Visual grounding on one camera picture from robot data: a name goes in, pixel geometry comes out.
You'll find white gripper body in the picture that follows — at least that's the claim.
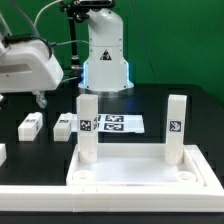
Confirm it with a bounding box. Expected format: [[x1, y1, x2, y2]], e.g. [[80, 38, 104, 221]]
[[0, 36, 63, 93]]

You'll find white desk top tray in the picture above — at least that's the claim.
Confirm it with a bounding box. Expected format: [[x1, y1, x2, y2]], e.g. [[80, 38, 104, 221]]
[[66, 143, 205, 186]]

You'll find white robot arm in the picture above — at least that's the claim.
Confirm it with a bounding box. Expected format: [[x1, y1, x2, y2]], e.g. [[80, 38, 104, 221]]
[[0, 0, 133, 108]]

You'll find white block at left edge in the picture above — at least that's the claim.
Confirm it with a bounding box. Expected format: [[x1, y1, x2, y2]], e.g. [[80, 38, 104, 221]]
[[0, 143, 7, 166]]

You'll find white marker tag plate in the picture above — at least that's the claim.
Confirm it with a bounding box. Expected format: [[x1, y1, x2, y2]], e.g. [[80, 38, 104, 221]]
[[71, 114, 145, 133]]

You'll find white L-shaped corner fence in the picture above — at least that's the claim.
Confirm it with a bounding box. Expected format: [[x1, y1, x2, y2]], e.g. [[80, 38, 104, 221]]
[[0, 145, 224, 212]]

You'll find black cable bundle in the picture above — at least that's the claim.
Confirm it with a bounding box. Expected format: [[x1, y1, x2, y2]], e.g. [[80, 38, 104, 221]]
[[59, 67, 83, 84]]

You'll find grey looped cable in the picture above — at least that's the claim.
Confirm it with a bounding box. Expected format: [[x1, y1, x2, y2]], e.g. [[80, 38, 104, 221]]
[[33, 0, 90, 47]]

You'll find black camera stand pole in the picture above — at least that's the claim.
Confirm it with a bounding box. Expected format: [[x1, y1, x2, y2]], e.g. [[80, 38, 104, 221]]
[[60, 0, 115, 82]]

